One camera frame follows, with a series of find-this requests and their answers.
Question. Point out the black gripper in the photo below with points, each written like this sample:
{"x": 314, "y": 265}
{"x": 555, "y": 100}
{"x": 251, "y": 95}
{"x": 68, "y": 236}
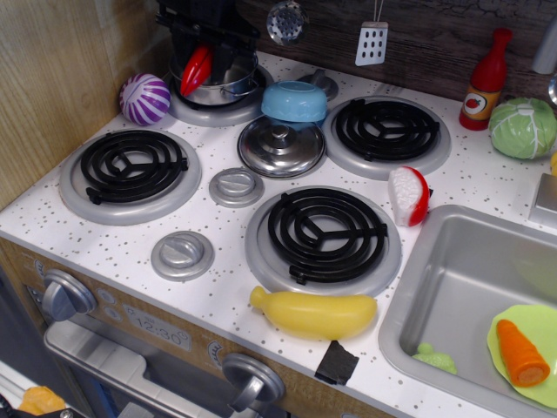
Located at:
{"x": 214, "y": 22}

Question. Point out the silver oven door handle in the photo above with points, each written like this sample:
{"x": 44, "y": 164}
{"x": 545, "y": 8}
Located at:
{"x": 147, "y": 383}

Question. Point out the silver toy faucet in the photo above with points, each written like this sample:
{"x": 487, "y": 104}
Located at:
{"x": 545, "y": 57}

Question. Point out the silver faucet base block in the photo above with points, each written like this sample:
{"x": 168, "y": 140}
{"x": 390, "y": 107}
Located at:
{"x": 543, "y": 209}

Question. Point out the green toy cabbage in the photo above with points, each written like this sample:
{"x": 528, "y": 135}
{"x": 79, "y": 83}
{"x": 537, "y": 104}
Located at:
{"x": 523, "y": 128}

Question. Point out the silver stovetop knob front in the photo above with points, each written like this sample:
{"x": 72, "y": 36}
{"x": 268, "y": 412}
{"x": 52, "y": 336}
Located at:
{"x": 182, "y": 256}

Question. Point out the light blue plastic bowl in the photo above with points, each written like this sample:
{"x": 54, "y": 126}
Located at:
{"x": 294, "y": 101}

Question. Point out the yellow toy at edge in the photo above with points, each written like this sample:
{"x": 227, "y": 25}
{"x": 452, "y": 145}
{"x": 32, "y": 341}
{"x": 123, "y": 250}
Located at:
{"x": 553, "y": 164}

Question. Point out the right silver oven knob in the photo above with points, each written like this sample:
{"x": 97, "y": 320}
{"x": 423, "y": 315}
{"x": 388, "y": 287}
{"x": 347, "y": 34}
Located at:
{"x": 253, "y": 381}

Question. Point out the small green toy vegetable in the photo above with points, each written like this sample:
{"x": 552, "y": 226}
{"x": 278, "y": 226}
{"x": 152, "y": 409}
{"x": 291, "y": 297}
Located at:
{"x": 427, "y": 353}

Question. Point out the red white toy radish slice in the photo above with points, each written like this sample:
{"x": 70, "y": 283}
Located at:
{"x": 409, "y": 195}

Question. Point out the front right black burner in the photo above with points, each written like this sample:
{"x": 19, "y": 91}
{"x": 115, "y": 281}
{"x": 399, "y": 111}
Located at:
{"x": 323, "y": 240}

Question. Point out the silver toy sink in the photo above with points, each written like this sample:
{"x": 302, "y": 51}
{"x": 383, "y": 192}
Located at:
{"x": 466, "y": 267}

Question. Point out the back right black burner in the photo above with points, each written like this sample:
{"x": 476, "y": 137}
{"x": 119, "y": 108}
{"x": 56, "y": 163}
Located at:
{"x": 371, "y": 136}

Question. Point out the hanging metal slotted ladle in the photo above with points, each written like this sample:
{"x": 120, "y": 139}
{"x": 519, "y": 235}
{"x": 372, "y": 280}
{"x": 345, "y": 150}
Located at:
{"x": 286, "y": 23}

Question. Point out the red toy ketchup bottle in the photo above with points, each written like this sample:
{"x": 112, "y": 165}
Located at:
{"x": 486, "y": 84}

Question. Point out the black burner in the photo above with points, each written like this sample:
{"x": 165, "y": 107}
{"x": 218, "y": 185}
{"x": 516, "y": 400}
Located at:
{"x": 129, "y": 177}
{"x": 323, "y": 240}
{"x": 371, "y": 136}

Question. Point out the left silver oven knob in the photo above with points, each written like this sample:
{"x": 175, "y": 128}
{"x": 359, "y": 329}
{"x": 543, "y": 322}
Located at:
{"x": 65, "y": 296}

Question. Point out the silver stovetop knob middle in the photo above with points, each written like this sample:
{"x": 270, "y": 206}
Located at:
{"x": 236, "y": 187}

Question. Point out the yellow toy banana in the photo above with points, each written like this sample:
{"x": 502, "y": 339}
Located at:
{"x": 316, "y": 317}

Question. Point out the red toy chili pepper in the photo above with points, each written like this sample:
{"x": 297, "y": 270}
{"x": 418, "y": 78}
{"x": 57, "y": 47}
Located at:
{"x": 197, "y": 70}

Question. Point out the front left black burner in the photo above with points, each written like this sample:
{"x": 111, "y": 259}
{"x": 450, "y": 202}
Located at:
{"x": 129, "y": 177}

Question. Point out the silver oven knob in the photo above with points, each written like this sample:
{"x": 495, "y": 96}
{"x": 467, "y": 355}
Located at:
{"x": 253, "y": 381}
{"x": 65, "y": 296}

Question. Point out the oven clock display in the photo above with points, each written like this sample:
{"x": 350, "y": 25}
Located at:
{"x": 162, "y": 329}

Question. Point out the silver stovetop knob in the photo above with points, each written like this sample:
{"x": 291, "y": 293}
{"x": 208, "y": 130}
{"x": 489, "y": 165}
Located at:
{"x": 236, "y": 187}
{"x": 182, "y": 256}
{"x": 324, "y": 82}

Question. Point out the silver stovetop knob back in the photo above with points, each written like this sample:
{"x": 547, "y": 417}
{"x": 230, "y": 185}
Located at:
{"x": 324, "y": 82}

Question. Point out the orange toy carrot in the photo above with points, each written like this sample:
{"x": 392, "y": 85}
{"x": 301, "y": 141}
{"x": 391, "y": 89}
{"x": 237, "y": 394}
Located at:
{"x": 524, "y": 364}

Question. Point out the purple white striped ball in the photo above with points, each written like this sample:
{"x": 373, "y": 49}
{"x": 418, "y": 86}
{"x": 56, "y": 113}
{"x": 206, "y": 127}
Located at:
{"x": 144, "y": 99}

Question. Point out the stainless steel pot lid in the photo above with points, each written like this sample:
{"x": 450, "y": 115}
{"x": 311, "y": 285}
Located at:
{"x": 280, "y": 150}

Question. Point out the light green plastic plate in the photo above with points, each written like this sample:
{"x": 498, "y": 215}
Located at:
{"x": 538, "y": 324}

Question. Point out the hanging metal slotted spatula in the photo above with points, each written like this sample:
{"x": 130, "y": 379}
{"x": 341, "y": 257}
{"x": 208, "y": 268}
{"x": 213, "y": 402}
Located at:
{"x": 373, "y": 37}

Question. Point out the orange toy on floor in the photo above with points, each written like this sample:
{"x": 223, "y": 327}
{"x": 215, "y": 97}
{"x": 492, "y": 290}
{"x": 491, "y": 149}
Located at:
{"x": 41, "y": 400}

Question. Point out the black tape patch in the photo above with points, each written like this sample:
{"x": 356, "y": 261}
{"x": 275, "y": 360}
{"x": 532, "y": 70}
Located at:
{"x": 337, "y": 365}

